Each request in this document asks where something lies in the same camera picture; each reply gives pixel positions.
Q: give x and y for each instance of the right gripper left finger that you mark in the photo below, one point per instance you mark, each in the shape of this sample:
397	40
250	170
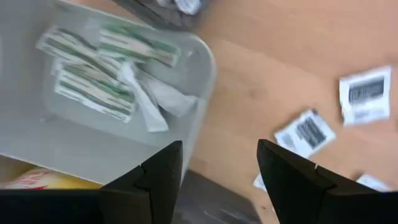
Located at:
155	193

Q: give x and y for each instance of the dark translucent plastic bin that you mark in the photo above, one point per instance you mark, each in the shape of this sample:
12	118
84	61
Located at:
211	202
155	15

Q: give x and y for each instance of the plain white bandage strip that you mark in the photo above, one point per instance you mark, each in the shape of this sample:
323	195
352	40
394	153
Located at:
149	109
174	99

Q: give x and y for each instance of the light grey plastic bin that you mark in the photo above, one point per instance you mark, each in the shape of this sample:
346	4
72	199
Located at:
31	140

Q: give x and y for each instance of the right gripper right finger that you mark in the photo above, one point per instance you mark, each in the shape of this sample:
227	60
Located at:
289	193

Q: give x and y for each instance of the Lysol wipes canister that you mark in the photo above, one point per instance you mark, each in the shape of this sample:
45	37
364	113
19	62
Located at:
46	180

